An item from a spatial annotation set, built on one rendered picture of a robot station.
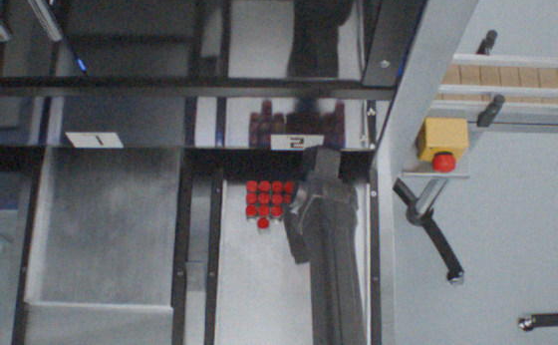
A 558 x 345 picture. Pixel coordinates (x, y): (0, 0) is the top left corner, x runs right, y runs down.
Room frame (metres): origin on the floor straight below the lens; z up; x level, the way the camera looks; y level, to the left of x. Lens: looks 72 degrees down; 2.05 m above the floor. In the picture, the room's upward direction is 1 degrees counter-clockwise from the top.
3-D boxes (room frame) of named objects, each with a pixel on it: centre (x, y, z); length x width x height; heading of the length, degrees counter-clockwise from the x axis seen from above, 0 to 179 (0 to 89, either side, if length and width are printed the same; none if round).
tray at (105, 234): (0.36, 0.31, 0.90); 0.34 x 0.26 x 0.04; 178
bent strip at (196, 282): (0.19, 0.15, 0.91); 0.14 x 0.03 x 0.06; 178
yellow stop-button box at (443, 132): (0.46, -0.28, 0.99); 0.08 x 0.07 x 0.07; 178
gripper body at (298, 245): (0.29, -0.05, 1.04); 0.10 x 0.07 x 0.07; 12
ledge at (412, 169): (0.50, -0.30, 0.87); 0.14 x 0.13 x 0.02; 178
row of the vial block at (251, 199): (0.37, -0.03, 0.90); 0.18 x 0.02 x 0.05; 87
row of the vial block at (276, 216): (0.35, -0.03, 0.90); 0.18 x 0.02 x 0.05; 87
